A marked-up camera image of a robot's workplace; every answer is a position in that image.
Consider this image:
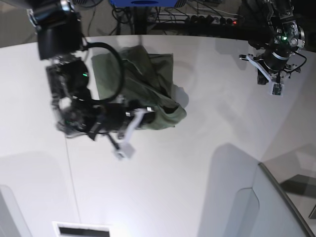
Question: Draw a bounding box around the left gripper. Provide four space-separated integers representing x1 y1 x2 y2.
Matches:
239 49 301 85

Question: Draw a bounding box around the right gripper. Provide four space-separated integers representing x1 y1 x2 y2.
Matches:
85 100 156 148

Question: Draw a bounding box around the green t-shirt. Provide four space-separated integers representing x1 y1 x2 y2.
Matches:
91 45 187 130

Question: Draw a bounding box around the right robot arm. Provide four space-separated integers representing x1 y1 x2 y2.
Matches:
8 0 155 142

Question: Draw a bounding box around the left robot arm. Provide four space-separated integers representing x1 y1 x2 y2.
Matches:
239 0 307 86

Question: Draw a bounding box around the black power strip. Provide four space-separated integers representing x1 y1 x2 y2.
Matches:
148 13 243 26

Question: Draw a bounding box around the blue box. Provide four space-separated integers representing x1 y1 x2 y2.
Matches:
110 0 177 7

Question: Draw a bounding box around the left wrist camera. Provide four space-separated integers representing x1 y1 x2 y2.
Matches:
268 82 284 97

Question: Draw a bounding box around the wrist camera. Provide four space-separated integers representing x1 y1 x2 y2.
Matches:
268 82 284 97
113 143 135 160

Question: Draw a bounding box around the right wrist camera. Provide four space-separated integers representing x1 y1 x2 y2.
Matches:
113 143 135 160

